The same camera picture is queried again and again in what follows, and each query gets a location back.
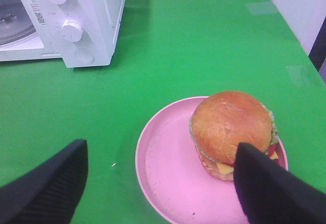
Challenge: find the glass microwave turntable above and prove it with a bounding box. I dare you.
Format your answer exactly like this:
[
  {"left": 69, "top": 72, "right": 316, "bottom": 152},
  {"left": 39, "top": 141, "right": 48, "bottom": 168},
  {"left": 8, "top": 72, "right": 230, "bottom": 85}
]
[{"left": 1, "top": 3, "right": 36, "bottom": 45}]

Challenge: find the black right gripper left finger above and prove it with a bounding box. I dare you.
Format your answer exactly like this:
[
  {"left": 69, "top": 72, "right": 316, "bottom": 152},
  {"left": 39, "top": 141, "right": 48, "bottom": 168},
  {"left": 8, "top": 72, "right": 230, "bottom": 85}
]
[{"left": 1, "top": 139, "right": 88, "bottom": 223}]

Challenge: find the clear tape patch right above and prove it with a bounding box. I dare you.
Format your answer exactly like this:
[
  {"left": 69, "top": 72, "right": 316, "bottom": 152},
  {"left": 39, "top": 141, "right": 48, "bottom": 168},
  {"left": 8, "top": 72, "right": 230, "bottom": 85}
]
[{"left": 246, "top": 2, "right": 278, "bottom": 15}]

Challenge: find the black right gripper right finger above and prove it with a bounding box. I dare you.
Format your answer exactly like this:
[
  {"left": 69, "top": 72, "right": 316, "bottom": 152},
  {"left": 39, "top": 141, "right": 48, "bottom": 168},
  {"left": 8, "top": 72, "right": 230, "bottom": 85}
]
[{"left": 234, "top": 143, "right": 325, "bottom": 223}]

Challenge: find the round microwave door button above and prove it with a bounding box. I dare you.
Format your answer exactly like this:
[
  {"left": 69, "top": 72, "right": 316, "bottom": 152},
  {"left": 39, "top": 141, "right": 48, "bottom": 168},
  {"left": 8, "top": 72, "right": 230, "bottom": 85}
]
[{"left": 75, "top": 48, "right": 94, "bottom": 63}]

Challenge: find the white microwave oven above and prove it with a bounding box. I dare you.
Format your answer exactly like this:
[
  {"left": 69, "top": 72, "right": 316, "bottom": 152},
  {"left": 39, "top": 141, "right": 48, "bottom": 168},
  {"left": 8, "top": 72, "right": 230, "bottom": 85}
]
[{"left": 1, "top": 0, "right": 125, "bottom": 68}]

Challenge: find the clear tape patch far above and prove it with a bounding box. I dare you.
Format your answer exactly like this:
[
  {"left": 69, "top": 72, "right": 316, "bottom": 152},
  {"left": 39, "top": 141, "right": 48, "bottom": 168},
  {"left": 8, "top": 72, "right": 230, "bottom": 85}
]
[{"left": 286, "top": 65, "right": 320, "bottom": 88}]

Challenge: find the burger with lettuce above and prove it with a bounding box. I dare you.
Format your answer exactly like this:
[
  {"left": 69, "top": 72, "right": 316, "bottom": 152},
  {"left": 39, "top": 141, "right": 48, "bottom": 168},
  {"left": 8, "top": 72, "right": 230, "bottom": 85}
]
[{"left": 189, "top": 91, "right": 279, "bottom": 181}]

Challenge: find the clear tape patch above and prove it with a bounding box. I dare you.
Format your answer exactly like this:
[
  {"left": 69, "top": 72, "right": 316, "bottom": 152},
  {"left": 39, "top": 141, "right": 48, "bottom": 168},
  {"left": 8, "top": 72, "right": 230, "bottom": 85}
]
[
  {"left": 246, "top": 2, "right": 278, "bottom": 15},
  {"left": 286, "top": 65, "right": 320, "bottom": 88}
]

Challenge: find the pink round plate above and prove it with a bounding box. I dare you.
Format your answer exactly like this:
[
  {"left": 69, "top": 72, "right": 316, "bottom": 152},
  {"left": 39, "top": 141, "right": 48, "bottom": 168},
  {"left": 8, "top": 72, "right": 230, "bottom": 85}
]
[{"left": 135, "top": 96, "right": 289, "bottom": 224}]

